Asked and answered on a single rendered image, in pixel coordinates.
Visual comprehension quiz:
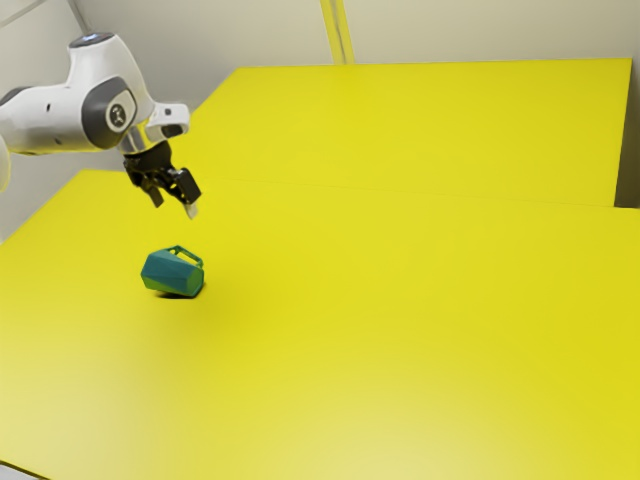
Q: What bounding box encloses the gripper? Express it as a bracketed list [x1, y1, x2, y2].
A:
[122, 142, 203, 221]

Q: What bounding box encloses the teal faceted mug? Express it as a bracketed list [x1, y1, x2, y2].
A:
[140, 244, 205, 300]

